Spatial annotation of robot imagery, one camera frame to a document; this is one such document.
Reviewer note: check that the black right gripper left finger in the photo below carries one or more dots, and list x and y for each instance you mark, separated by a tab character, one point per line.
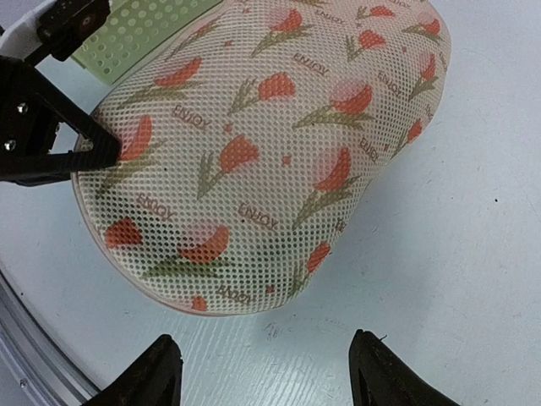
154	378

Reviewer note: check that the floral mesh laundry bag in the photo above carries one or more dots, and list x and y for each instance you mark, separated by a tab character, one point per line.
249	141

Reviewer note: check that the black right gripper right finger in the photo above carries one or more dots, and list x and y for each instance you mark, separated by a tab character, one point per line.
379	377

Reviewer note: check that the green plastic basket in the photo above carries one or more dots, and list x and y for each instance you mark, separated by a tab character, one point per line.
134	29

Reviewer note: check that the aluminium front rail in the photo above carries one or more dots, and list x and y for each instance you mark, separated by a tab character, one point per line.
43	371

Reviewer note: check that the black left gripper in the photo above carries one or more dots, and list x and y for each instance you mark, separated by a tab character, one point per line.
45	137

